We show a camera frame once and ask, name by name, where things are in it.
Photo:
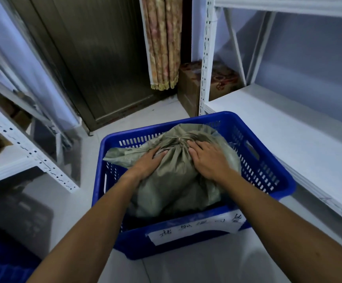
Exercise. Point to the red patterned carton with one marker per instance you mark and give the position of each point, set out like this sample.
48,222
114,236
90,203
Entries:
224,78

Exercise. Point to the white paper label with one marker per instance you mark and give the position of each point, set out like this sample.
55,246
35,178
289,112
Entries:
194,229

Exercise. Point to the floral fringed curtain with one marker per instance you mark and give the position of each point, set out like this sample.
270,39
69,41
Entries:
162,41

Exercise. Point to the person's left hand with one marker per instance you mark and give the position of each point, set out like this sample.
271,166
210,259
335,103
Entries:
147,166

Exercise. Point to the green woven sack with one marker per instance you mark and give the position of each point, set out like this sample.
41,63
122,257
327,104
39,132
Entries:
174,179

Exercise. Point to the person's left forearm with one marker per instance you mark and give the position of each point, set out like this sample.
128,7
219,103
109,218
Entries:
85,235

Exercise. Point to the dark blue plastic crate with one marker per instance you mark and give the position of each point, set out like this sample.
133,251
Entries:
2,265

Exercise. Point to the dark brown door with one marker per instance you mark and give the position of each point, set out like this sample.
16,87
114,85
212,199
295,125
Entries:
100,55

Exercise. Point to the dark gray plastic crate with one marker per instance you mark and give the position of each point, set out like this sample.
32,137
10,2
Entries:
20,215

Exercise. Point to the person's right forearm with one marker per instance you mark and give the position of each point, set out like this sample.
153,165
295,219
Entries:
292,232

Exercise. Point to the person's right hand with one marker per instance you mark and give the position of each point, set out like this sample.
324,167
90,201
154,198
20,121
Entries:
210,162

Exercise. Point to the white metal shelf rack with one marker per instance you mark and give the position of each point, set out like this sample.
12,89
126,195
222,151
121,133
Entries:
26,150
292,129

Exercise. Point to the blue plastic basket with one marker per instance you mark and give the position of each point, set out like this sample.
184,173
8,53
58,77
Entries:
262,170

